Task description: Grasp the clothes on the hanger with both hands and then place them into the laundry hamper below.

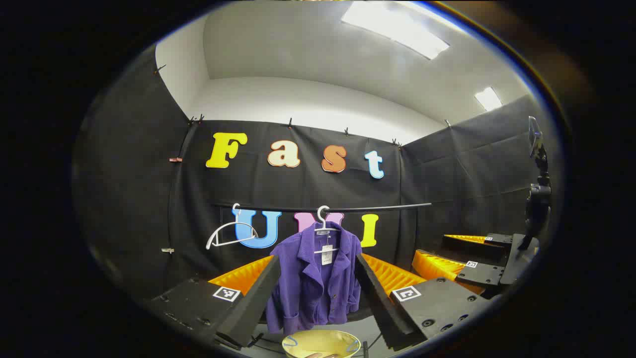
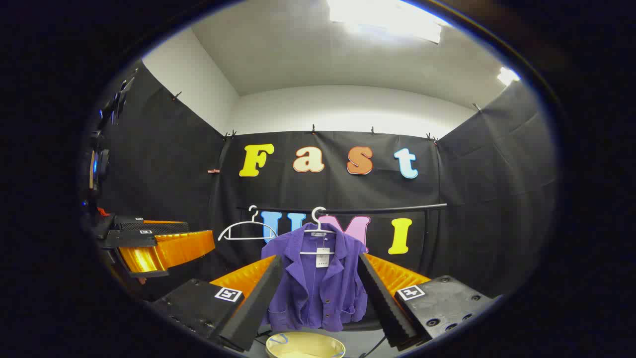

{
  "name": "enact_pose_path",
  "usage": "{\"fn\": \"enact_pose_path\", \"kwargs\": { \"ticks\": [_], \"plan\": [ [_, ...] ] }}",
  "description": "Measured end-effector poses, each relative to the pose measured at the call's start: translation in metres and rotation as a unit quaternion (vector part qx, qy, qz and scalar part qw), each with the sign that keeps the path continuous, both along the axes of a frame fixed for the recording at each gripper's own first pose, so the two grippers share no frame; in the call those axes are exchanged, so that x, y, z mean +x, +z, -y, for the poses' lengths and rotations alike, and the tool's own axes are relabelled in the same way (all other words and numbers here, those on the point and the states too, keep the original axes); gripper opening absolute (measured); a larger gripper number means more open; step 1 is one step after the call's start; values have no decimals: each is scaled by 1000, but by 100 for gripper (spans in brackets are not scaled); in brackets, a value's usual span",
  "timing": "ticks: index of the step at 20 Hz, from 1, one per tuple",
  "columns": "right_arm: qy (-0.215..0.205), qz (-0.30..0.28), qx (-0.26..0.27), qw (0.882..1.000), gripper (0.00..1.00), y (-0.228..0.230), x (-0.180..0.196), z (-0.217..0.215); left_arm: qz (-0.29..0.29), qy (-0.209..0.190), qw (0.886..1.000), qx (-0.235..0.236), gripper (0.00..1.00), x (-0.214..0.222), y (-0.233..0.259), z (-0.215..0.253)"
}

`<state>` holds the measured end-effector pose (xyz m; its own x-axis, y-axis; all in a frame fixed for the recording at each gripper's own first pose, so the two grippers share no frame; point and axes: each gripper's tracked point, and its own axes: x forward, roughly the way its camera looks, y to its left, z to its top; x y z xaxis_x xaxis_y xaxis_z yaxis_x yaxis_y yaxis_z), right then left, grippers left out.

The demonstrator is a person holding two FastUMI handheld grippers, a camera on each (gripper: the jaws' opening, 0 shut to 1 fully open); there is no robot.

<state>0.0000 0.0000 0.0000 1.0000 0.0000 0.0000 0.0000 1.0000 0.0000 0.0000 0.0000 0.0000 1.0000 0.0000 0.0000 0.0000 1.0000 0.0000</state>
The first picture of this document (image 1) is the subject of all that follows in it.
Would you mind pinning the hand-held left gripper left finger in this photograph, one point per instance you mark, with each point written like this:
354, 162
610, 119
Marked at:
253, 303

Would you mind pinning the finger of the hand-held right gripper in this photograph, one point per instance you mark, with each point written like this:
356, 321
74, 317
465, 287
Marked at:
479, 273
472, 248

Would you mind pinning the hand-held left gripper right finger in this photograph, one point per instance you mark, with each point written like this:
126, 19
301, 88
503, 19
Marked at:
380, 303

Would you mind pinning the purple knit jacket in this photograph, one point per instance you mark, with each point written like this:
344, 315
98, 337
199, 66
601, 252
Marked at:
308, 288

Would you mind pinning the cream round laundry hamper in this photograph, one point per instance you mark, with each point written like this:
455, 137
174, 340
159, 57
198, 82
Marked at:
318, 343

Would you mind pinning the white plastic hanger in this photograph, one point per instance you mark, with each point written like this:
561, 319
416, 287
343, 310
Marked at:
325, 226
237, 222

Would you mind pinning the small ceiling light panel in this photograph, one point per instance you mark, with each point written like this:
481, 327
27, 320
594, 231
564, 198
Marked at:
488, 99

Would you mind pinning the black backdrop cloth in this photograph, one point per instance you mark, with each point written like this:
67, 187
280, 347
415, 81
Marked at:
298, 189

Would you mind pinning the large ceiling light panel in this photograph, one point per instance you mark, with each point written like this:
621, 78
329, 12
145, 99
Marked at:
397, 32

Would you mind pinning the black clothes rail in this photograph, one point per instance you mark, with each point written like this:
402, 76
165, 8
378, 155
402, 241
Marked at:
377, 207

